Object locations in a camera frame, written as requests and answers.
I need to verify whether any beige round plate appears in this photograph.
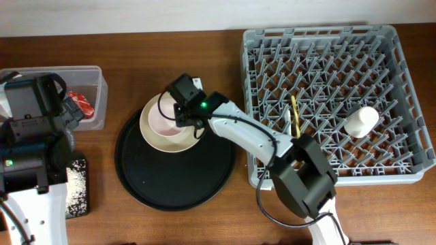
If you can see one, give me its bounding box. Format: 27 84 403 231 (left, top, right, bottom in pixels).
139 103 199 153

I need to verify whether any pile of rice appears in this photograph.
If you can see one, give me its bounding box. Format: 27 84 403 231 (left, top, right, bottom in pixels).
65 168 88 218

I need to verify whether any grey dishwasher rack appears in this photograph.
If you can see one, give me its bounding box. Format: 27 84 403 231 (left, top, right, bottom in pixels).
240 25 435 186

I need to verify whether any clear plastic waste bin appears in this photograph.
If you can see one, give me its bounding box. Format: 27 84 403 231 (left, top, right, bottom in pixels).
1 65 108 131

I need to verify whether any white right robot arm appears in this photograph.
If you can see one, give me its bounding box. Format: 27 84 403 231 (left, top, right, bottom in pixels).
165 73 350 244

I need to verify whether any white plastic fork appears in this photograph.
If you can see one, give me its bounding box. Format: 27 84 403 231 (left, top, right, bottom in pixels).
284 110 292 135

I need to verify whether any white plastic cup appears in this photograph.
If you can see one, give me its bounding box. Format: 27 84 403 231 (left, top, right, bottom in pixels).
344 106 379 138

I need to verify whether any yellow plastic fork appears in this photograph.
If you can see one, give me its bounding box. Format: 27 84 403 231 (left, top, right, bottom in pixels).
291 95 301 138

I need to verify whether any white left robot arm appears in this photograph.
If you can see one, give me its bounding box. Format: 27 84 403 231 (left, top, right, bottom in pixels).
1 71 84 244

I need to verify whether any pink bowl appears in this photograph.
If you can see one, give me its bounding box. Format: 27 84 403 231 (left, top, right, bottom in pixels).
146 93 185 137

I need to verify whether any red candy wrapper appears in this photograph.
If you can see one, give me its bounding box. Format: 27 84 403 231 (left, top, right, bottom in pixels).
68 91 95 119

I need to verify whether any black round tray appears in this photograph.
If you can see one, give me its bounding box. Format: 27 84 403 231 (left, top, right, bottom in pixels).
114 110 236 212

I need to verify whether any black rectangular food tray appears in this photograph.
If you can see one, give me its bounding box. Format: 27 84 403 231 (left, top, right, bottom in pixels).
65 152 90 219

